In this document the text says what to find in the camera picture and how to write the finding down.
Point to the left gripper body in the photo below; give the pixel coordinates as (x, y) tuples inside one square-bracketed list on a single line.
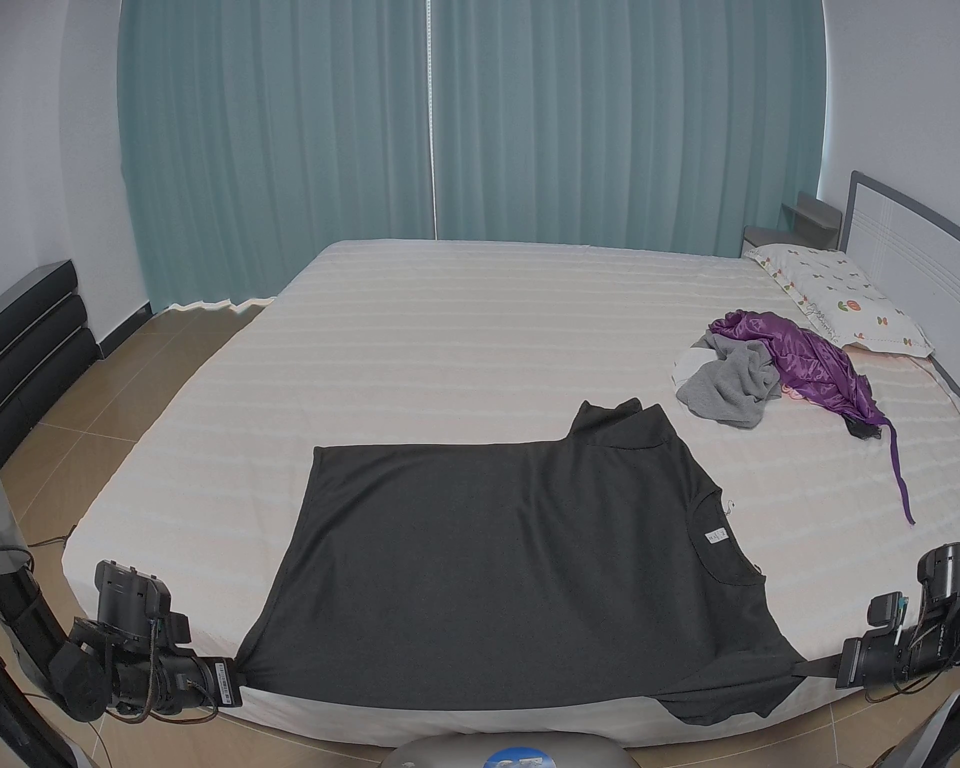
[(202, 679)]

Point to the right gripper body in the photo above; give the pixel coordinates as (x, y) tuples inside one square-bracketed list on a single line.
[(877, 660)]

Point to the black T-shirt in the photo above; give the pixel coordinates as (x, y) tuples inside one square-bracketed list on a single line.
[(510, 562)]

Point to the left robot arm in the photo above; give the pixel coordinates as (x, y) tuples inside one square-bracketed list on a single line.
[(75, 675)]

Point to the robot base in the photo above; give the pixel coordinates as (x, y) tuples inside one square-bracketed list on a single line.
[(450, 754)]

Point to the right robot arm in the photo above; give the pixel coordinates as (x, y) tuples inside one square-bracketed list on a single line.
[(937, 645)]

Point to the bed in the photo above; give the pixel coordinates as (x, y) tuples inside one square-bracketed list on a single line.
[(465, 315)]

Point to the grey garment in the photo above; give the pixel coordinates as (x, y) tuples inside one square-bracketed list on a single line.
[(724, 390)]

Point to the purple satin garment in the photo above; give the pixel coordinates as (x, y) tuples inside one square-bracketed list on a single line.
[(810, 352)]

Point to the white garment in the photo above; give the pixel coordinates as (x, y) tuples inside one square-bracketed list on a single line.
[(686, 366)]

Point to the white printed pillow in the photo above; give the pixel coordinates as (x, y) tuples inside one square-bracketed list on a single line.
[(840, 296)]

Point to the grey bedside table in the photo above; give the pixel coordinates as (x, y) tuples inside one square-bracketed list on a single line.
[(816, 214)]

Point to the blue-green curtain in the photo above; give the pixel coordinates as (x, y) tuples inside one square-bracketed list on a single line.
[(262, 150), (622, 112)]

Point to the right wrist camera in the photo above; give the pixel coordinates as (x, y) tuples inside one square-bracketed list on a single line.
[(885, 611)]

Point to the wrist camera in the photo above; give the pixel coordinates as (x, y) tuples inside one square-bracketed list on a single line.
[(178, 628), (885, 611)]

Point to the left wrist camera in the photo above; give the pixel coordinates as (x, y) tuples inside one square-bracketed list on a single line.
[(178, 628)]

